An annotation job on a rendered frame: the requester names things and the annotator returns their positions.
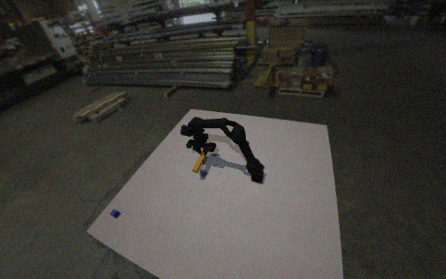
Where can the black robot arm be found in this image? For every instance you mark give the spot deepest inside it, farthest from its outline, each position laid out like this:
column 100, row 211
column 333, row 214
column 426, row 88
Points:
column 238, row 136

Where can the yellow bar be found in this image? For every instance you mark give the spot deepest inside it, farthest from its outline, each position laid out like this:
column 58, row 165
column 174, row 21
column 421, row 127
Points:
column 199, row 162

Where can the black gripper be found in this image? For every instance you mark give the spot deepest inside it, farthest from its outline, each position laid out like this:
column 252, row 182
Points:
column 197, row 144

